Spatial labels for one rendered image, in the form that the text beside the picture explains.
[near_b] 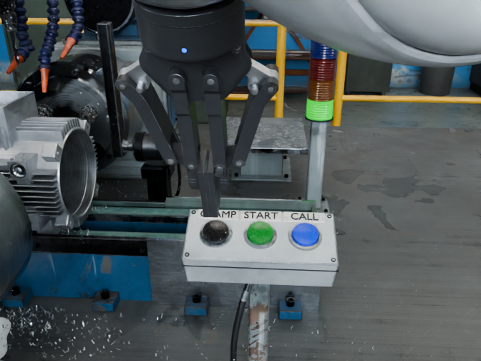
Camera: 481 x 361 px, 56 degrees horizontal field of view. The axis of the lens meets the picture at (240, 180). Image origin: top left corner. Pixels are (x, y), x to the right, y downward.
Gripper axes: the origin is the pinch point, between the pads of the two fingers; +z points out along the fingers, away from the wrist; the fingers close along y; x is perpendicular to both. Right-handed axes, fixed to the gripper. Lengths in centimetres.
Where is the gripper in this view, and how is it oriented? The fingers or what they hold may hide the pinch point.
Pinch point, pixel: (210, 185)
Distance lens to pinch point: 45.1
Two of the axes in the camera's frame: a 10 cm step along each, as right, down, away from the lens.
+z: 0.2, 6.6, 7.5
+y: -10.0, -0.3, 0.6
